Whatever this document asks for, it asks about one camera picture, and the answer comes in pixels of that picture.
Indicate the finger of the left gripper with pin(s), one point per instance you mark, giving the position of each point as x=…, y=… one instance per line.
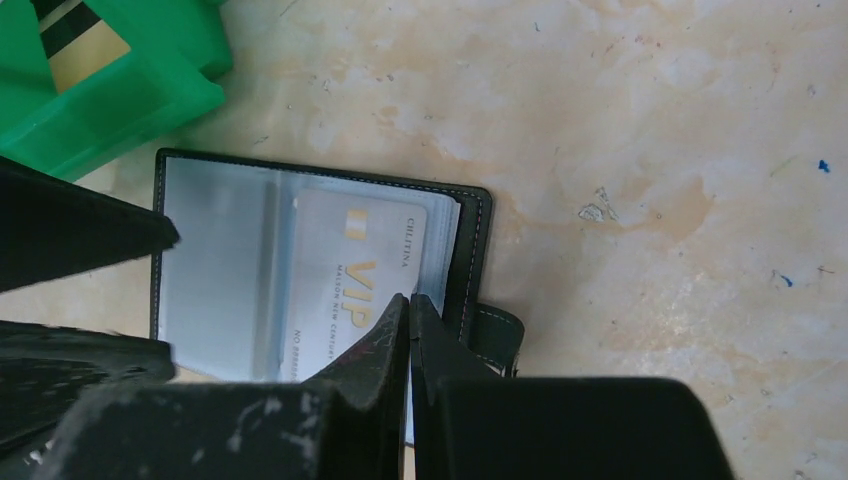
x=45, y=369
x=52, y=229

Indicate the gold card in bin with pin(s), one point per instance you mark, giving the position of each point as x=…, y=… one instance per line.
x=77, y=41

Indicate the white gold VIP card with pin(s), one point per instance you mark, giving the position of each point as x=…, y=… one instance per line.
x=350, y=256

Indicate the green plastic bin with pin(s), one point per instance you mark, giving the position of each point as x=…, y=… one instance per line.
x=178, y=51

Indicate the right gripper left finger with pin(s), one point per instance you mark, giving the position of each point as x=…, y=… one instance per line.
x=362, y=427

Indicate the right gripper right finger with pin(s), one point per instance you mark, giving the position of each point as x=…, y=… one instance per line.
x=444, y=376

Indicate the black card holder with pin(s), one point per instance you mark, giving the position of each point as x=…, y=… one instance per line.
x=280, y=268

